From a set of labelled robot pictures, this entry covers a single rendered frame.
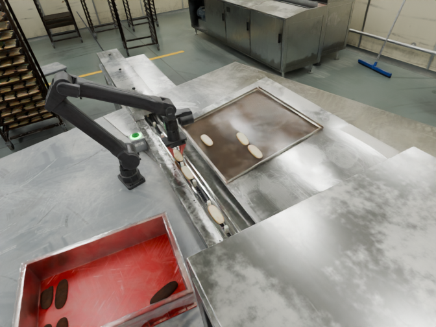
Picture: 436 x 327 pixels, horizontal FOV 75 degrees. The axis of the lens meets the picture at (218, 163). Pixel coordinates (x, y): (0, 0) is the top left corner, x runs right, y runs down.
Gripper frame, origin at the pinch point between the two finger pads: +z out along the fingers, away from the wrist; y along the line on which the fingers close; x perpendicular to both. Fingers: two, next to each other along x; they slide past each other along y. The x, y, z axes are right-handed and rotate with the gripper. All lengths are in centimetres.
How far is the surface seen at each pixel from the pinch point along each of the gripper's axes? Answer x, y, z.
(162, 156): 4.7, -6.1, 2.0
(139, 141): 20.6, -12.4, 0.3
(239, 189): -36.3, 12.3, -1.0
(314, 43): 180, 253, 45
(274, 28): 200, 204, 21
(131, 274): -45, -35, 6
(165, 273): -51, -25, 6
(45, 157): 44, -59, 6
